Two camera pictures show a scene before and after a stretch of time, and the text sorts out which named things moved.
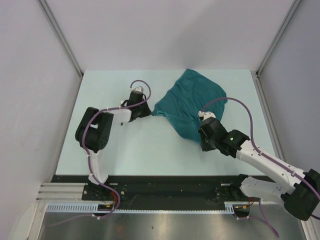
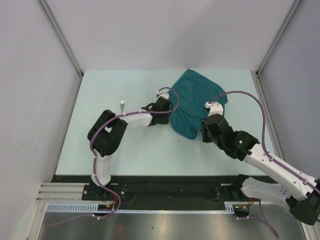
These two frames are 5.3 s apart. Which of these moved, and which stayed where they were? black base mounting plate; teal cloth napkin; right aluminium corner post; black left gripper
Moved: black left gripper
Stayed: black base mounting plate; teal cloth napkin; right aluminium corner post
